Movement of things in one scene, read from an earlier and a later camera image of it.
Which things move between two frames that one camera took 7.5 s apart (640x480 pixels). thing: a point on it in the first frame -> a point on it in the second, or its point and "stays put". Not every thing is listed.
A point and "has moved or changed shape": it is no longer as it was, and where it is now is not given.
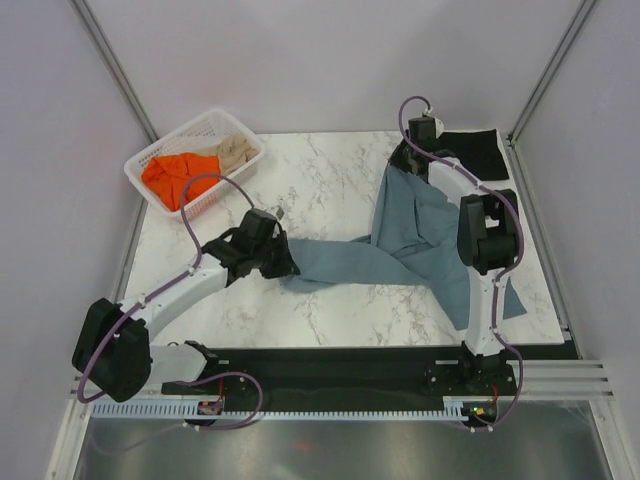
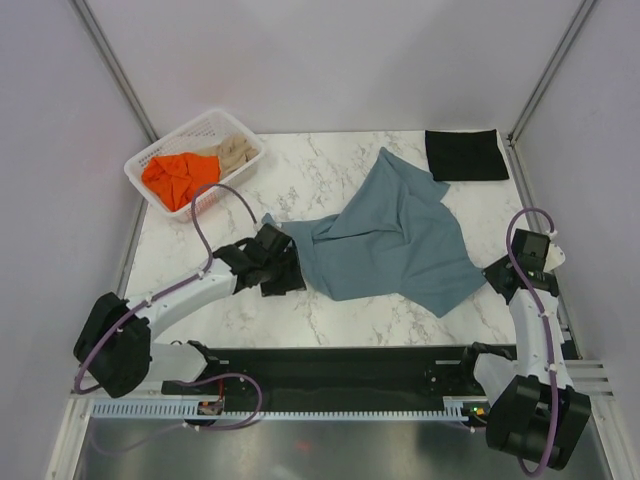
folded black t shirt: x=479 y=151 stays put
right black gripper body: x=401 y=157 -> x=493 y=272
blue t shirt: x=414 y=241 has moved or changed shape
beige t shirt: x=233 y=153 stays put
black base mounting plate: x=351 y=373 stays put
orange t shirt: x=166 y=175 stays put
